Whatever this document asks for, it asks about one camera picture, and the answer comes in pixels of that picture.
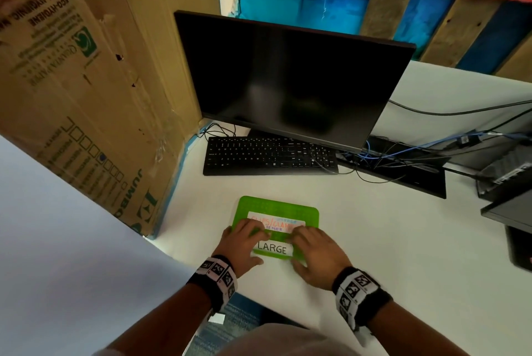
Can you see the person's light pink shirt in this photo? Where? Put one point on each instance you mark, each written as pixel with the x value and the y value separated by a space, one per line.
pixel 291 343

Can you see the brown cardboard box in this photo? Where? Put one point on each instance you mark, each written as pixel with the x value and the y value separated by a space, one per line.
pixel 83 77

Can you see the black keyboard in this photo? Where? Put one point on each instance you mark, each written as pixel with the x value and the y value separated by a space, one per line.
pixel 266 156

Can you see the white desk divider panel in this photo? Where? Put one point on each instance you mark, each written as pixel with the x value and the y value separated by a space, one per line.
pixel 457 89

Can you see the person's left hand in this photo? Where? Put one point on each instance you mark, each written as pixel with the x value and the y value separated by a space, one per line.
pixel 241 247

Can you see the black computer monitor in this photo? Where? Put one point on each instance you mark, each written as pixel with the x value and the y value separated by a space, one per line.
pixel 291 81
pixel 511 210

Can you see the black red-striped monitor stand base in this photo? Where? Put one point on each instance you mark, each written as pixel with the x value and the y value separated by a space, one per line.
pixel 519 247

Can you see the person's right hand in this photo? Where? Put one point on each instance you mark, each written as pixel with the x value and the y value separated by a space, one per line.
pixel 320 256

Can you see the person's right forearm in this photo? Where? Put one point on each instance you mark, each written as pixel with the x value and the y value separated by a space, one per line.
pixel 415 330

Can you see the blue patterned floor mat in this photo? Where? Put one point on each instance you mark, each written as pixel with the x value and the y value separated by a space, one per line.
pixel 232 322

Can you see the black mini desktop computer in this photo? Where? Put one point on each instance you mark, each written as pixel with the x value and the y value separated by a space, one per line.
pixel 507 172

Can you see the white side partition panel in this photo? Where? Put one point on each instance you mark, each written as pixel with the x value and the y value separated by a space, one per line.
pixel 75 264

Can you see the person's left forearm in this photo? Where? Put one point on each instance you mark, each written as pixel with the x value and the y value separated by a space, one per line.
pixel 162 322

